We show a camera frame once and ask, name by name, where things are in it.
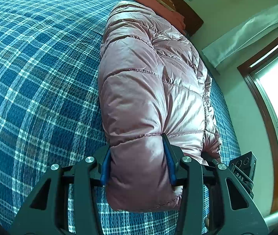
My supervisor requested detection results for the pink quilted down jacket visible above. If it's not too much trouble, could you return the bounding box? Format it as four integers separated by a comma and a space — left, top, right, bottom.
98, 1, 221, 212

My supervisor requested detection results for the dark wooden headboard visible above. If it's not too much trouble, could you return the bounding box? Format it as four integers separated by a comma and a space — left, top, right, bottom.
173, 0, 204, 36

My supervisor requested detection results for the orange pillow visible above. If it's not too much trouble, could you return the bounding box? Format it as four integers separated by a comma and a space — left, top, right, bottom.
135, 0, 186, 34

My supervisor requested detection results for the light green curtain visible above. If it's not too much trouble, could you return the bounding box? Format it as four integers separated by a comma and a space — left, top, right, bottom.
202, 4, 278, 68

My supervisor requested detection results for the blue plaid bed cover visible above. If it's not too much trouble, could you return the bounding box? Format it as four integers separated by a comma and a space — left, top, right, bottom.
0, 0, 242, 235

